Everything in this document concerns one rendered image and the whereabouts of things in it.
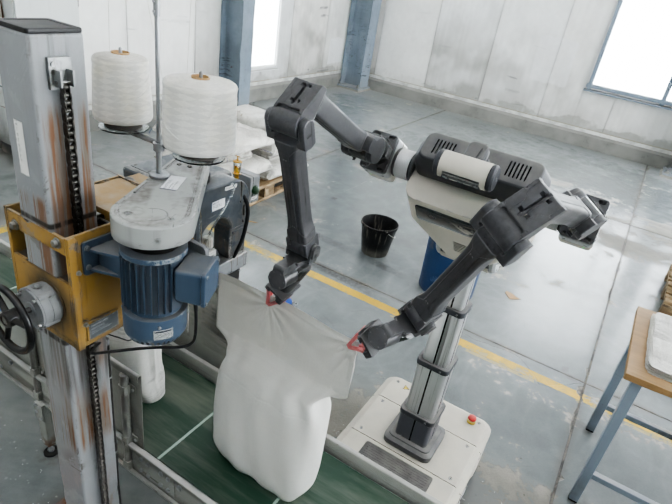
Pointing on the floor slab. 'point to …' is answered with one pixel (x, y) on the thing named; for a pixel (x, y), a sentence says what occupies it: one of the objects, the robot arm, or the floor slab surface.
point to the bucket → (377, 234)
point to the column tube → (71, 469)
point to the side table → (633, 362)
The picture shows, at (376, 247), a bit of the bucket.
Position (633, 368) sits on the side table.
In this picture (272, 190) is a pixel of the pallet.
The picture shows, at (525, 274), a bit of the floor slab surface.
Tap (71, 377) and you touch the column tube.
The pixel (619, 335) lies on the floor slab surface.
